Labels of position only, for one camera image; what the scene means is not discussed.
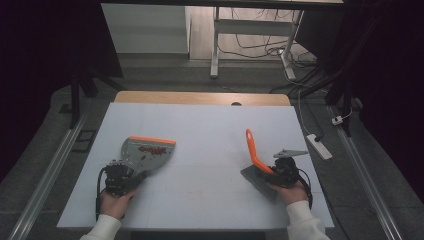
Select person's left hand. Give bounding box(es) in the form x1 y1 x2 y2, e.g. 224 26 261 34
99 188 139 220

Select tangle of black floor cables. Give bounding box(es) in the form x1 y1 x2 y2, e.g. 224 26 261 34
218 8 318 64

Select black floor plate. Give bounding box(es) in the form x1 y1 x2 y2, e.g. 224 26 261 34
72 129 98 154

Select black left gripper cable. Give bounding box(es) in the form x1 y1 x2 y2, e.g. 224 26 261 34
95 166 108 221

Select black curtain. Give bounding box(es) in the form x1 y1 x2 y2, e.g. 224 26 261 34
343 0 424 201
0 0 124 181

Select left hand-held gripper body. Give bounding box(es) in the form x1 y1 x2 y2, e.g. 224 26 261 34
103 159 136 197

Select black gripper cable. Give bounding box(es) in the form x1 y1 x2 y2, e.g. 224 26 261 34
95 166 108 221
297 168 314 211

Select metal floor rail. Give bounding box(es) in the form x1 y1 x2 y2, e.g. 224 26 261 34
8 109 89 240
328 106 404 240

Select black stand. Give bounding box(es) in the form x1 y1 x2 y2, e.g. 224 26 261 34
289 16 381 138
68 66 118 129

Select wooden table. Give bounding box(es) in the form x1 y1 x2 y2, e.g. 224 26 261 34
114 90 292 107

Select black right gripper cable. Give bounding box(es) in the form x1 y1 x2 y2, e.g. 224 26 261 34
297 168 314 211

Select white power strip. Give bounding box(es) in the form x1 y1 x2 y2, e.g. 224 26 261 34
306 133 334 161

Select orange handled brush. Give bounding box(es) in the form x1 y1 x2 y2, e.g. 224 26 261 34
240 128 279 204

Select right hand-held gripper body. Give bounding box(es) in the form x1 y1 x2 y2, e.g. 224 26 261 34
273 148 309 188

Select black plugged cable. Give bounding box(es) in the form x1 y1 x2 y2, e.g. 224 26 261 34
304 99 326 142

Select person's right hand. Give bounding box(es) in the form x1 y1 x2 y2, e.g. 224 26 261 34
268 181 309 206

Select grey dustpan with orange edge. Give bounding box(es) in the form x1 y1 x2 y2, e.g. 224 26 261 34
120 135 177 175

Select pile of red kidney beans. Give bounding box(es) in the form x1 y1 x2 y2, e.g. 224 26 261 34
137 145 168 160

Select white desk frame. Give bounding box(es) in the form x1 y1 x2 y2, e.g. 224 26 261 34
209 6 305 81

